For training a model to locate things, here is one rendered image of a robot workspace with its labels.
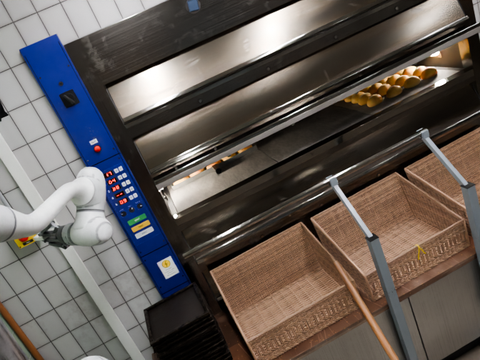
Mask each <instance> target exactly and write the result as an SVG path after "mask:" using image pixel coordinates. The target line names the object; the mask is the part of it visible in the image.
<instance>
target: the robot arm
mask: <svg viewBox="0 0 480 360"><path fill-rule="evenodd" d="M70 200H71V201H72V202H73V203H74V205H75V206H76V218H75V221H74V222H71V223H68V224H67V225H63V226H59V225H56V224H55V221H53V220H54V218H55V217H56V216H57V215H58V214H59V212H60V211H61V210H62V209H63V208H64V207H65V206H66V205H67V203H68V202H69V201H70ZM105 204H106V182H105V178H104V175H103V174H102V172H101V171H100V170H99V169H97V168H94V167H86V168H83V169H82V170H81V171H80V172H79V173H78V175H77V177H76V179H75V180H74V181H72V182H69V183H66V184H64V185H63V186H61V187H60V188H58V189H57V190H56V191H55V192H54V193H53V194H52V195H51V196H50V197H49V198H48V199H47V200H46V201H45V202H44V203H43V204H42V205H41V206H39V207H38V208H37V209H36V210H35V211H33V212H32V213H30V214H23V213H20V212H18V211H15V210H13V209H11V208H9V207H7V206H2V205H0V243H2V242H5V241H11V240H14V239H22V238H26V237H29V236H33V235H35V234H37V235H36V236H35V237H34V238H33V239H34V241H40V240H42V241H43V242H44V243H46V242H48V244H49V245H50V246H56V247H60V248H63V249H65V250H66V249H67V248H68V247H70V246H98V245H100V244H104V243H106V242H107V241H108V240H109V239H110V238H111V237H112V235H113V226H112V225H111V223H110V222H109V221H108V220H106V217H105V213H104V210H105ZM50 228H54V230H51V231H48V229H50ZM39 232H40V233H39ZM38 233H39V234H38ZM0 360H29V358H28V357H27V355H26V354H25V353H24V351H23V350H22V348H21V347H20V346H19V344H18V343H17V341H16V339H15V338H14V337H13V336H12V334H11V332H10V331H9V330H8V329H7V327H6V325H5V324H4V322H3V321H2V320H1V318H0ZM81 360H108V359H106V358H104V357H102V356H88V357H85V358H83V359H81Z"/></svg>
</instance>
